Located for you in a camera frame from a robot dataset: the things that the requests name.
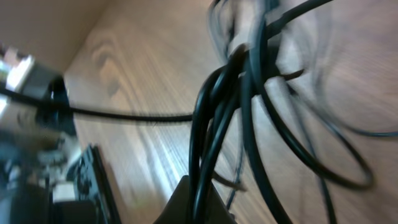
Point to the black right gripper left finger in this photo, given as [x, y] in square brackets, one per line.
[176, 209]

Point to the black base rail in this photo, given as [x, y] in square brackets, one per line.
[91, 185]

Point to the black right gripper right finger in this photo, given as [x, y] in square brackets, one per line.
[217, 211]

